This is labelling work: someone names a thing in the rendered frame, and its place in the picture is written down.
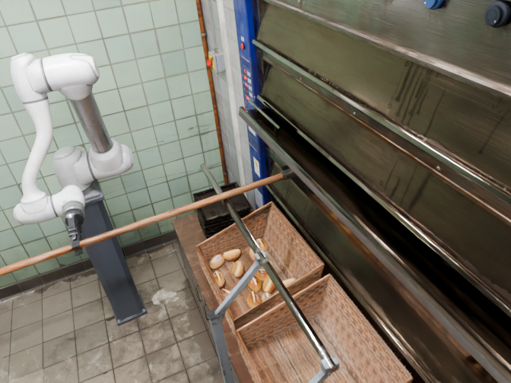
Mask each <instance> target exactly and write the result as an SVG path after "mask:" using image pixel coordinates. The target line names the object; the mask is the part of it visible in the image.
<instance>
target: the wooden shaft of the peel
mask: <svg viewBox="0 0 511 383"><path fill-rule="evenodd" d="M282 179H284V177H283V175H282V173H279V174H277V175H274V176H270V177H268V178H266V179H262V180H259V181H257V182H253V183H250V184H248V185H244V186H241V187H239V188H235V189H232V190H229V191H226V192H223V193H220V194H218V195H215V196H212V197H210V198H206V199H203V200H200V201H196V202H194V203H191V204H187V205H185V206H182V207H178V208H176V209H173V210H169V211H167V212H165V213H162V214H158V215H156V216H153V217H149V218H147V219H144V220H140V221H138V222H135V223H131V224H129V225H126V226H122V227H120V228H117V229H114V230H111V231H109V232H106V233H102V234H100V235H97V236H93V237H90V238H88V239H84V240H81V241H80V247H77V248H73V249H72V248H71V244H70V245H66V246H64V247H61V248H58V249H55V250H52V251H50V252H46V253H43V254H41V255H37V256H34V257H32V258H28V259H25V260H23V261H19V262H16V263H14V264H10V265H8V266H5V267H1V268H0V276H2V275H5V274H9V273H11V272H14V271H18V270H20V269H23V268H26V267H29V266H31V265H34V264H38V263H40V262H43V261H47V260H49V259H52V258H55V257H58V256H60V255H64V254H67V253H69V252H73V251H76V250H78V249H80V248H84V247H87V246H89V245H93V244H96V243H98V242H102V241H104V240H107V239H111V238H113V237H116V236H120V235H122V234H125V233H129V232H131V231H133V230H136V229H140V228H142V227H145V226H149V225H151V224H154V223H157V222H160V221H162V220H166V219H169V218H171V217H175V216H178V215H180V214H184V213H186V212H189V211H191V210H195V209H198V208H200V207H204V206H207V205H209V204H213V203H215V202H218V201H222V200H224V199H227V198H231V197H233V196H235V195H239V194H242V193H244V192H248V191H251V190H253V189H256V188H259V187H262V186H264V185H268V184H271V183H273V182H277V181H280V180H282Z"/></svg>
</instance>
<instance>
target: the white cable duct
mask: <svg viewBox="0 0 511 383"><path fill-rule="evenodd" d="M217 9H218V15H219V21H220V27H221V39H222V44H223V51H224V61H225V68H226V74H227V85H228V91H229V97H230V108H231V114H232V120H233V131H234V137H235V144H236V155H237V161H238V167H239V173H240V184H241V186H244V185H245V179H244V172H243V161H242V154H241V148H240V136H239V129H238V123H237V117H236V105H235V99H234V92H233V80H232V74H231V67H230V55H229V49H228V42H227V31H226V24H225V17H224V6H223V0H217Z"/></svg>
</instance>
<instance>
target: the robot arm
mask: <svg viewBox="0 0 511 383"><path fill-rule="evenodd" d="M11 76H12V80H13V83H14V87H15V90H16V92H17V95H18V96H19V97H20V99H21V102H22V103H23V105H24V108H25V109H26V110H27V112H28V113H29V115H30V117H31V118H32V120H33V123H34V124H35V126H36V140H35V143H34V145H33V149H32V151H31V153H30V157H29V159H28V161H27V165H26V167H25V170H24V174H23V177H22V189H23V194H24V196H23V197H22V199H21V203H20V204H18V205H17V206H16V207H15V208H14V211H13V215H14V218H15V219H16V221H17V222H19V223H22V224H35V223H42V222H46V221H48V220H52V219H54V218H57V217H62V216H63V218H64V220H65V224H66V225H67V226H68V229H69V232H71V234H68V235H69V237H71V248H72V249H73V248H77V247H80V241H81V240H83V234H81V225H82V224H83V222H84V216H85V212H84V207H85V201H86V200H89V199H92V198H97V197H100V193H99V192H98V190H97V187H96V185H95V182H96V181H95V180H96V179H105V178H109V177H113V176H117V175H120V174H123V173H125V172H127V171H128V170H130V169H131V168H132V167H133V165H134V161H133V157H132V150H131V149H130V148H129V147H128V146H126V145H124V144H119V143H118V142H117V141H116V140H115V139H113V138H111V137H110V135H109V133H108V131H107V129H106V126H105V124H104V121H103V119H102V116H101V114H100V111H99V108H98V106H97V103H96V101H95V99H94V95H93V94H92V89H93V84H95V83H97V81H98V80H99V77H100V71H99V68H98V66H97V63H96V61H95V59H94V58H93V57H91V56H90V55H86V54H82V53H65V54H59V55H51V56H49V57H46V58H43V59H35V57H34V55H32V54H30V53H26V52H25V53H21V54H20V55H16V56H13V57H11ZM57 90H58V91H59V92H60V93H61V94H63V95H64V96H65V97H66V98H68V99H69V101H70V103H71V105H72V107H73V110H74V111H75V114H76V116H77V117H78V120H79V122H80V123H81V126H82V128H83V129H84V133H85V134H86V136H87V139H88V140H89V142H90V148H89V151H88V152H87V151H81V150H80V149H79V148H76V147H70V146H67V147H62V148H60V149H59V150H57V151H56V153H55V156H54V162H53V167H54V171H55V174H56V177H57V179H58V181H59V184H60V185H61V187H62V190H61V191H60V192H59V193H57V194H55V195H52V196H48V195H46V193H45V192H43V191H40V190H39V189H38V188H37V182H36V180H37V176H38V173H39V171H40V168H41V166H42V165H43V161H44V160H45V157H46V155H47V152H48V150H49V147H50V145H51V143H52V136H53V125H52V117H51V112H50V108H49V98H48V95H47V93H49V92H53V91H57Z"/></svg>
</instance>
